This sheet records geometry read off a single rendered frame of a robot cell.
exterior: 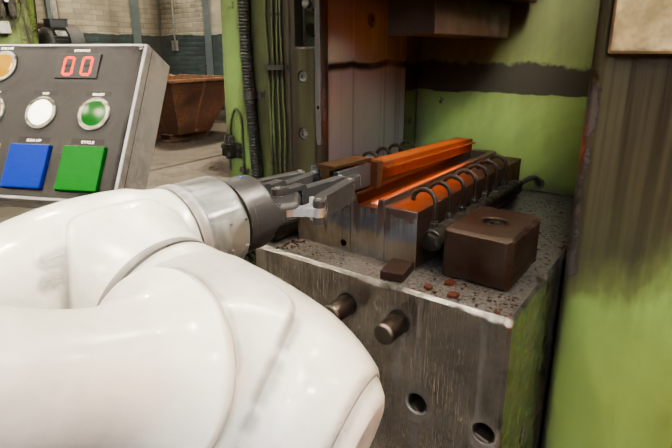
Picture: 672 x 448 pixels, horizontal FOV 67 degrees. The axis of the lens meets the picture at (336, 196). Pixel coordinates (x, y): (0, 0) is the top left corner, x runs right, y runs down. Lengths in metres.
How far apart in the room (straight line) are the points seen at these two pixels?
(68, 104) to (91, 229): 0.62
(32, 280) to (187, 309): 0.13
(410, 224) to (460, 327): 0.14
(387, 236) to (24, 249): 0.45
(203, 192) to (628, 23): 0.50
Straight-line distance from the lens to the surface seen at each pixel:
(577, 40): 1.05
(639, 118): 0.70
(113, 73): 0.94
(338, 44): 0.92
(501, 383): 0.62
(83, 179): 0.89
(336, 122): 0.92
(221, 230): 0.43
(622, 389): 0.82
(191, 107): 7.16
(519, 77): 1.08
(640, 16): 0.68
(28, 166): 0.96
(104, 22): 9.84
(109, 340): 0.23
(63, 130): 0.95
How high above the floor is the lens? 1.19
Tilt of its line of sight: 16 degrees down
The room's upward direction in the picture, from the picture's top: straight up
